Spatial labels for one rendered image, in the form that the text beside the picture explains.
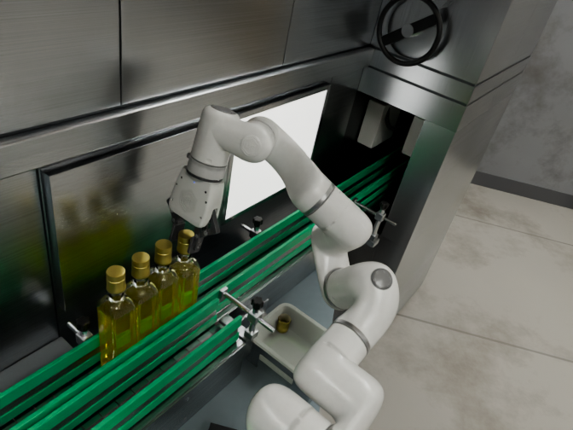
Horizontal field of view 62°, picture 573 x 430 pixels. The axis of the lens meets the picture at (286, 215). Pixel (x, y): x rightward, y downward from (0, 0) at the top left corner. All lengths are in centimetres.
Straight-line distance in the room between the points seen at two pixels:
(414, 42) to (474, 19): 19
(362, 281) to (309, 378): 20
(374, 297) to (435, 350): 175
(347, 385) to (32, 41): 73
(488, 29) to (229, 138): 92
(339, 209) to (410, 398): 158
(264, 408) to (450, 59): 117
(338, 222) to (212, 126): 30
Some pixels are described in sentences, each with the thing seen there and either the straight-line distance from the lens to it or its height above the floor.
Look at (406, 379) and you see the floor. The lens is 246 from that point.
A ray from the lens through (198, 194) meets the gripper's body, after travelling 96.
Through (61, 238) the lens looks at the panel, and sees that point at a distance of 100.
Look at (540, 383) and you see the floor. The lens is 283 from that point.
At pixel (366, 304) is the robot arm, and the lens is 91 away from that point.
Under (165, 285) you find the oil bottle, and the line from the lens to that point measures 104.
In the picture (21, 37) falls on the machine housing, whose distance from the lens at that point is 84.
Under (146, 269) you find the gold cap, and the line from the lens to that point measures 98.
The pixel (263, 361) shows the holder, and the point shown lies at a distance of 130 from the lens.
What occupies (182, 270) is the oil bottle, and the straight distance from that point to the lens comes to 106.
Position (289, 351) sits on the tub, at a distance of 136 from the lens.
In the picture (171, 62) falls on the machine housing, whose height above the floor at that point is 147.
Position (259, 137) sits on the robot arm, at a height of 142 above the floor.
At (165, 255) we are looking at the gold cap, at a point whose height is 115.
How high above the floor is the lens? 181
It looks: 35 degrees down
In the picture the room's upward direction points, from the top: 13 degrees clockwise
